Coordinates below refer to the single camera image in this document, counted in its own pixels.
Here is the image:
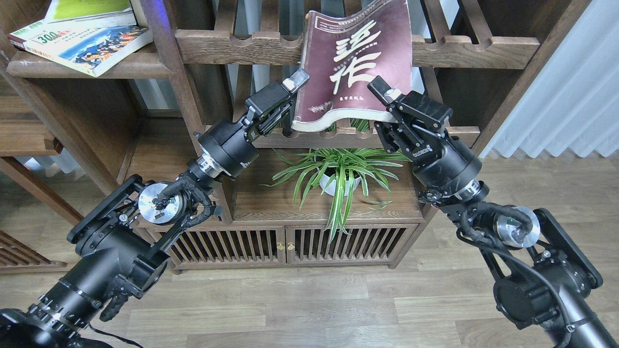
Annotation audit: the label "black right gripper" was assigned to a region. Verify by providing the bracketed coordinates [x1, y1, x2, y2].
[368, 76, 483, 199]

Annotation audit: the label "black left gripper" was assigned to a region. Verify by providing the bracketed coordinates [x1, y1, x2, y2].
[193, 68, 310, 180]

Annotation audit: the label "maroon book white characters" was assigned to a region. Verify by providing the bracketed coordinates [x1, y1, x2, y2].
[292, 0, 412, 132]

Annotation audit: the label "book with mountain cover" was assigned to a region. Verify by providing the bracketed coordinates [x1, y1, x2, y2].
[7, 21, 153, 77]

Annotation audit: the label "yellow green book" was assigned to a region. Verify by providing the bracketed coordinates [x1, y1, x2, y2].
[43, 0, 137, 29]

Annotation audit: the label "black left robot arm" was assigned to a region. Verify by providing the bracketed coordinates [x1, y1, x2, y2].
[1, 69, 310, 348]

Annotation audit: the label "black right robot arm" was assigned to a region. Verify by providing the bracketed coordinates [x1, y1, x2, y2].
[368, 76, 618, 348]

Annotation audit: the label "white plant pot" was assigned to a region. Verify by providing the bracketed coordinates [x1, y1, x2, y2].
[319, 168, 362, 197]

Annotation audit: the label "green spider plant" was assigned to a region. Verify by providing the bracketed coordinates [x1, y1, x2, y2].
[266, 148, 409, 242]

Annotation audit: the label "white curtain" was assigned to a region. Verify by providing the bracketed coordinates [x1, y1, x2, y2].
[481, 0, 619, 159]

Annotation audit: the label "dark wooden bookshelf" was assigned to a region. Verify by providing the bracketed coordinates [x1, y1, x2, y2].
[0, 0, 590, 270]

